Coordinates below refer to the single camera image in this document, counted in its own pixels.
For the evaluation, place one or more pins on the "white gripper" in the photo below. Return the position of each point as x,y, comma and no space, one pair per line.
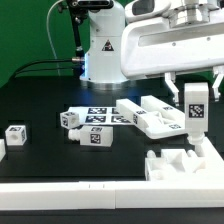
167,36

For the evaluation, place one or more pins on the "white chair seat block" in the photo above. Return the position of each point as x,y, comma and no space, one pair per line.
179,165

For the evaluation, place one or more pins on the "white right fence bar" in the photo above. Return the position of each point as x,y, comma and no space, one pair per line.
210,153

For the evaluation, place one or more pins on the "white fence bar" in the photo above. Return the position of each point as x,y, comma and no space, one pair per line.
210,153
110,195

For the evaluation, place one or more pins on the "flat white tagged plate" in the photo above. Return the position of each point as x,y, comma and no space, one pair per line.
99,116

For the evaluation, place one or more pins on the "white front fence bar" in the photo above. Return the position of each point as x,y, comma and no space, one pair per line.
110,195

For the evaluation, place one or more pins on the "small white cube block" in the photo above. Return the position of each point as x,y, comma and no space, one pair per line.
16,135

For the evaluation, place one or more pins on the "white fence piece left edge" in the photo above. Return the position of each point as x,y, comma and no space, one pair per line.
2,149

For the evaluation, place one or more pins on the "white chair back frame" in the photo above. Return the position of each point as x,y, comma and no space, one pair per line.
154,117

